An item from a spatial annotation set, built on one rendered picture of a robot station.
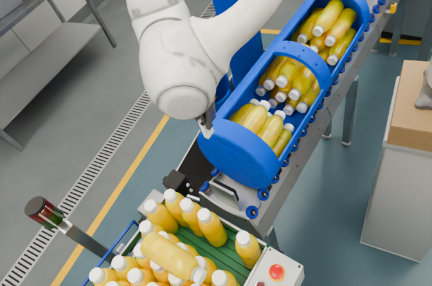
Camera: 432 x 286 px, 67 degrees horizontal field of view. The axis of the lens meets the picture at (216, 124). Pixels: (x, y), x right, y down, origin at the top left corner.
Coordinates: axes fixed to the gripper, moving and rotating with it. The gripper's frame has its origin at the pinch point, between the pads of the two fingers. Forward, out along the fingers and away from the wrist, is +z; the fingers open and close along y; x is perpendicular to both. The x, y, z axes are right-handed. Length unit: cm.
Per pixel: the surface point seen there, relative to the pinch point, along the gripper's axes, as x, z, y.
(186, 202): -13.9, 25.3, -6.2
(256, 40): 117, 74, -65
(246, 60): 108, 86, -70
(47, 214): -40, 12, -34
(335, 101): 61, 48, 12
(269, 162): 7.9, 20.4, 12.1
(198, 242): -19.3, 44.8, -3.9
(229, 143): 4.8, 13.4, 0.9
